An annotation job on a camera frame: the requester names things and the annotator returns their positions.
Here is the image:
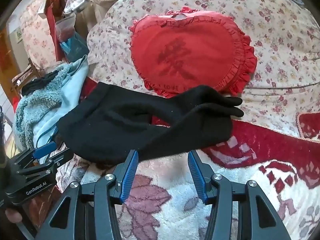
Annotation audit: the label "black cloth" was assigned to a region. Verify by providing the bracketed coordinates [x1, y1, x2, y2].
[21, 71, 60, 97]

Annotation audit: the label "pink floral cushion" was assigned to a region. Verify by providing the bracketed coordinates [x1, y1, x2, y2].
[19, 0, 58, 71]

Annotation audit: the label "red patterned pillow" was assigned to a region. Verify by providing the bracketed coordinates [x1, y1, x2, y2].
[296, 112, 320, 140]

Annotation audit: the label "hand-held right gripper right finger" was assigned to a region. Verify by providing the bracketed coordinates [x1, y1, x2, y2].
[187, 151, 292, 240]

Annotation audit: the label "floral quilt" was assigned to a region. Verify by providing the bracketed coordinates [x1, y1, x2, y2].
[86, 0, 320, 140]

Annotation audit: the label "light blue fleece garment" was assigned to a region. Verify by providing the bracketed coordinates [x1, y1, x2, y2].
[32, 55, 90, 150]

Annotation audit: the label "red hanging cloth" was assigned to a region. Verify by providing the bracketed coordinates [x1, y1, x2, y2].
[47, 0, 63, 61]

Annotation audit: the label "red heart-shaped ruffled pillow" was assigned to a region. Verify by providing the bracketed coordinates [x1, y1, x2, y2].
[129, 6, 258, 98]

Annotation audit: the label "black pants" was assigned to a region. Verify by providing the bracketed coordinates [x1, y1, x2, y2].
[56, 82, 244, 163]

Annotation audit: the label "plastic bags on chair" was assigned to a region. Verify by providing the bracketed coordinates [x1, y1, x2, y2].
[60, 34, 90, 63]

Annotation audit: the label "clear plastic bag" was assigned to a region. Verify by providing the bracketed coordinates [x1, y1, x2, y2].
[63, 0, 87, 15]

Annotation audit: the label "teal fuzzy garment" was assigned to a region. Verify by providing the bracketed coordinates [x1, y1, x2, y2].
[14, 64, 73, 153]

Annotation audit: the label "person's left hand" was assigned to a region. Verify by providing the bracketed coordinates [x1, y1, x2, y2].
[5, 208, 23, 223]

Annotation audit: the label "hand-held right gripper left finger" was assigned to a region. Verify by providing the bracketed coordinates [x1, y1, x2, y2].
[35, 149, 139, 240]

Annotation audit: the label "red and white plush blanket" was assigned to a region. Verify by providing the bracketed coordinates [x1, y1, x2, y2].
[30, 79, 320, 240]

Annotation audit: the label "brown wooden chair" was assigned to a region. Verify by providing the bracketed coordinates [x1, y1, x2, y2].
[12, 57, 45, 93]

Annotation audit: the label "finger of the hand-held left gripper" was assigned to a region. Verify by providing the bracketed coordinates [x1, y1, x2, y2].
[11, 141, 57, 167]
[17, 148, 74, 175]

